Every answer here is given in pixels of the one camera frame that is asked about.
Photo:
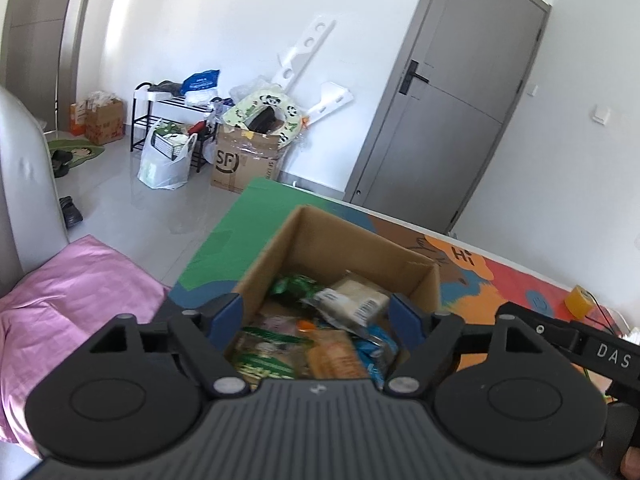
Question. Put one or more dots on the grey door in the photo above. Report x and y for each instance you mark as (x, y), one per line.
(450, 110)

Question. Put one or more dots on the orange carton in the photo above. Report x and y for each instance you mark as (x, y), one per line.
(76, 119)

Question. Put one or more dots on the green foil snack packet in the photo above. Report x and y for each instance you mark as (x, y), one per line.
(295, 286)

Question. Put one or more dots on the colourful printed table mat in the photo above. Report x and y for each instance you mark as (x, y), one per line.
(230, 220)

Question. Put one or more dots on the panda print cushion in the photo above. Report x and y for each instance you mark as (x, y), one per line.
(260, 102)

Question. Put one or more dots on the white plastic boards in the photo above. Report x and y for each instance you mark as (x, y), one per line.
(310, 40)

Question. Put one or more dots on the pink pillow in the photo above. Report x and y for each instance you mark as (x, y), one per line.
(75, 300)

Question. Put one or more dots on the dark slippers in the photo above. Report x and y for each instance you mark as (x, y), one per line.
(62, 160)

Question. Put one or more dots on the clear plastic bag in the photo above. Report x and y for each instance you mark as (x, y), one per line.
(247, 90)

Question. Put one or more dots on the short white foam board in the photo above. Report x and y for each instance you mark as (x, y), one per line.
(332, 95)

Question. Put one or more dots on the dark clothes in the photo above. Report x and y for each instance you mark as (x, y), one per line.
(165, 87)

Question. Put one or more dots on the white plastic bag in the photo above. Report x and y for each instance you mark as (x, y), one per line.
(160, 170)

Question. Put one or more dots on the tan biscuit packet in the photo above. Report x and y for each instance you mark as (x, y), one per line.
(335, 355)

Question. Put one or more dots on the grey wardrobe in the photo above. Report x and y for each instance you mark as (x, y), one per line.
(40, 35)

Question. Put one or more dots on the printed cardboard box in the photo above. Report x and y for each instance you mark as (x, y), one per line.
(240, 160)

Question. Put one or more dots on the blue plastic bag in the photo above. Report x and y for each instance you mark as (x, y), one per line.
(200, 80)

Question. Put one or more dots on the blue snack packet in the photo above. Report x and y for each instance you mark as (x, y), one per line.
(375, 352)

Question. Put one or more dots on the yellow tape roll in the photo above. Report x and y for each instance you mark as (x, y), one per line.
(577, 302)

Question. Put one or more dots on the green cracker packet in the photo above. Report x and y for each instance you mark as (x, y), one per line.
(265, 360)

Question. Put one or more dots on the small brown cardboard box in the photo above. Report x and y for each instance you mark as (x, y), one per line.
(105, 125)

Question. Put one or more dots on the green floor rug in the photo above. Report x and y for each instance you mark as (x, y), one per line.
(85, 152)

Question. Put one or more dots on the white light switch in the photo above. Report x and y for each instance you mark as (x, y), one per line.
(600, 113)

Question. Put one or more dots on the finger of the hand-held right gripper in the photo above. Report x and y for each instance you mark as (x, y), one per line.
(542, 329)

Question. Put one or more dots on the cream snack packet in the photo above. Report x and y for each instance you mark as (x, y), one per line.
(357, 287)

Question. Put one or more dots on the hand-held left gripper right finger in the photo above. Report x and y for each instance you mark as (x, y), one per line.
(405, 313)

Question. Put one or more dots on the black shoe rack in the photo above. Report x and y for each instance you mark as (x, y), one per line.
(170, 103)

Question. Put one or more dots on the orange red snack packet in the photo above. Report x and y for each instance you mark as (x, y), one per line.
(305, 325)

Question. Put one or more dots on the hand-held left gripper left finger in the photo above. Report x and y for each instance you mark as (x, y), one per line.
(227, 316)

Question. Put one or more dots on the black shoes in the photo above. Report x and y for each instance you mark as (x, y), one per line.
(70, 212)

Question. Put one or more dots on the black and white snack packet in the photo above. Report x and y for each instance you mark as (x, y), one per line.
(335, 302)

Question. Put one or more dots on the white padded headboard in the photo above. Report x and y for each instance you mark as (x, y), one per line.
(25, 185)

